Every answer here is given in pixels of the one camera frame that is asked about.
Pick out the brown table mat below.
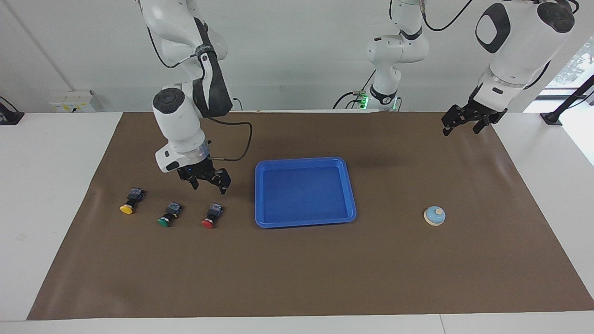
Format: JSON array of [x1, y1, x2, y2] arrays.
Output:
[[26, 111, 594, 321]]

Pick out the blue plastic tray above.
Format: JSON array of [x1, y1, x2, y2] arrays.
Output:
[[254, 157, 357, 229]]

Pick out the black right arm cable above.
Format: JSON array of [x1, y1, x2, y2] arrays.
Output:
[[148, 27, 254, 162]]

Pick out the yellow mushroom push button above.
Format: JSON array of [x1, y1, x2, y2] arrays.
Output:
[[120, 187, 146, 214]]

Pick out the black angled stand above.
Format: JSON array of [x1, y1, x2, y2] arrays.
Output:
[[541, 74, 594, 126]]

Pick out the red mushroom push button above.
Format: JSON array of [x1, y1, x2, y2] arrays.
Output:
[[201, 203, 224, 229]]

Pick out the window with green view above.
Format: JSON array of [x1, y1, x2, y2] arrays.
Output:
[[545, 37, 594, 89]]

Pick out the white wall socket box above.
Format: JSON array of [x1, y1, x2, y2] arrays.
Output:
[[50, 90, 96, 113]]

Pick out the green mushroom push button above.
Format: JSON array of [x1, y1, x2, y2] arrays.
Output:
[[157, 202, 183, 228]]

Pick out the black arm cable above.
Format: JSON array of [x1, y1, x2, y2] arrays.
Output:
[[419, 0, 475, 32], [148, 27, 254, 162]]

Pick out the black left base cables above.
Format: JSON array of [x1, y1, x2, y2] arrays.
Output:
[[332, 70, 377, 110]]

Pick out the small black table clamp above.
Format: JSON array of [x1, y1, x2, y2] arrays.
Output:
[[0, 96, 25, 126]]

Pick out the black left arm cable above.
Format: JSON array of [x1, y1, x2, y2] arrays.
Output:
[[419, 0, 475, 32]]

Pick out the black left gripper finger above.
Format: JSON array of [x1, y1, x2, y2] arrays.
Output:
[[441, 106, 462, 137], [472, 115, 493, 135]]

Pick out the light blue call bell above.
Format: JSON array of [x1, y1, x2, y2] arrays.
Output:
[[423, 206, 446, 227]]

